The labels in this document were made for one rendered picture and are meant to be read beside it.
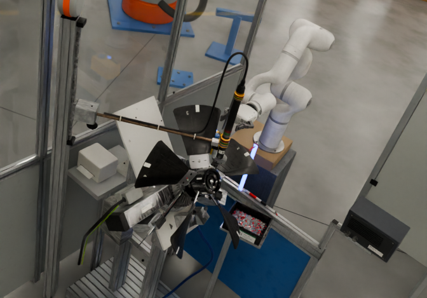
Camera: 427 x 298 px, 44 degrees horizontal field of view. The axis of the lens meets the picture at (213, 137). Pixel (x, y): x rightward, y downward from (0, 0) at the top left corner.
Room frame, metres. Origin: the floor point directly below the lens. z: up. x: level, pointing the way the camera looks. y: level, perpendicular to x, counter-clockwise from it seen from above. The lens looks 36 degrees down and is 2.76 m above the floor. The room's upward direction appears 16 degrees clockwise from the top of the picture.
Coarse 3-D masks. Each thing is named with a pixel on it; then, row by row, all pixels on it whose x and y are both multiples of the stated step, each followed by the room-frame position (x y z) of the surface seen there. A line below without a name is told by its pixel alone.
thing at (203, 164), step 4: (192, 156) 1.86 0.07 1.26; (196, 156) 1.86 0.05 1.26; (200, 156) 1.86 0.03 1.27; (204, 156) 1.86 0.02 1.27; (208, 156) 1.86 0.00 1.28; (192, 160) 1.84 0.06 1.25; (196, 160) 1.85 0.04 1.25; (208, 160) 1.85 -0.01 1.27; (192, 164) 1.83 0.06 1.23; (196, 164) 1.83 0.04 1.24; (200, 164) 1.84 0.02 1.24; (204, 164) 1.84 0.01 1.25; (208, 164) 1.84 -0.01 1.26; (192, 168) 1.82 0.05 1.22
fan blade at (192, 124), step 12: (180, 108) 1.98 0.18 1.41; (192, 108) 2.00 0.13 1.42; (204, 108) 2.02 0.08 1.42; (216, 108) 2.04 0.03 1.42; (180, 120) 1.94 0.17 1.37; (192, 120) 1.96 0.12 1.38; (204, 120) 1.97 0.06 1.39; (216, 120) 2.00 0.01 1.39; (204, 132) 1.93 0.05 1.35; (192, 144) 1.89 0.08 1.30; (204, 144) 1.89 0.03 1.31
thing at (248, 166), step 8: (232, 144) 2.10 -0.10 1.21; (240, 144) 2.12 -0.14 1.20; (232, 152) 2.05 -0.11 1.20; (240, 152) 2.07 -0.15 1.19; (232, 160) 2.00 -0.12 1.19; (240, 160) 2.02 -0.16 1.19; (248, 160) 2.05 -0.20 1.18; (224, 168) 1.92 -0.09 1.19; (232, 168) 1.94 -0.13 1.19; (240, 168) 1.97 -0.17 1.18; (248, 168) 2.00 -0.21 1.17; (256, 168) 2.03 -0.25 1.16
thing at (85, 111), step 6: (78, 102) 1.82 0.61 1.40; (84, 102) 1.83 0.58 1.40; (90, 102) 1.84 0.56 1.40; (72, 108) 1.79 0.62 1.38; (78, 108) 1.78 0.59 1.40; (84, 108) 1.79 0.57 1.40; (90, 108) 1.80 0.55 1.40; (96, 108) 1.82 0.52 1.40; (72, 114) 1.79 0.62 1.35; (78, 114) 1.78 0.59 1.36; (84, 114) 1.78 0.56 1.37; (90, 114) 1.79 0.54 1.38; (96, 114) 1.81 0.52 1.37; (78, 120) 1.78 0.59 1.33; (84, 120) 1.78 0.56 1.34; (90, 120) 1.79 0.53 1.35
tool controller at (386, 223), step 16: (352, 208) 1.86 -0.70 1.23; (368, 208) 1.87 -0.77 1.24; (352, 224) 1.85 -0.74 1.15; (368, 224) 1.80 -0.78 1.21; (384, 224) 1.80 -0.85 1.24; (400, 224) 1.82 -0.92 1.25; (352, 240) 1.83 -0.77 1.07; (368, 240) 1.80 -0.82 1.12; (384, 240) 1.76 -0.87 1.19; (400, 240) 1.74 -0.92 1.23; (384, 256) 1.77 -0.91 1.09
